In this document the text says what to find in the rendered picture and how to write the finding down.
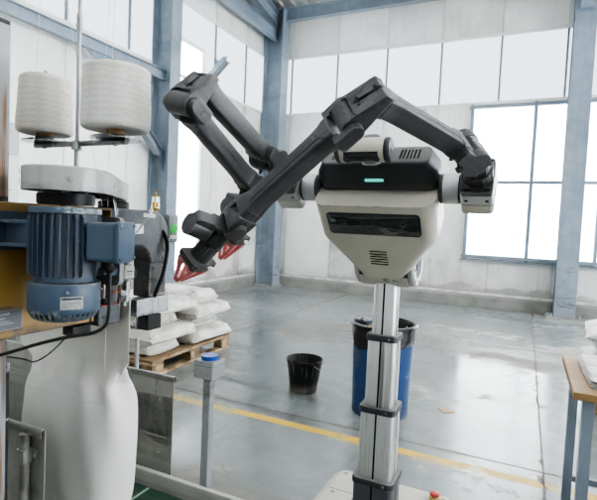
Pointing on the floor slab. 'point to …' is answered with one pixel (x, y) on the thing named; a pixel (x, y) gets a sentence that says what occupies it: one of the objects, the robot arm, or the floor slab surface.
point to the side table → (581, 391)
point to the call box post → (206, 433)
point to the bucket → (303, 372)
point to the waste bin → (366, 360)
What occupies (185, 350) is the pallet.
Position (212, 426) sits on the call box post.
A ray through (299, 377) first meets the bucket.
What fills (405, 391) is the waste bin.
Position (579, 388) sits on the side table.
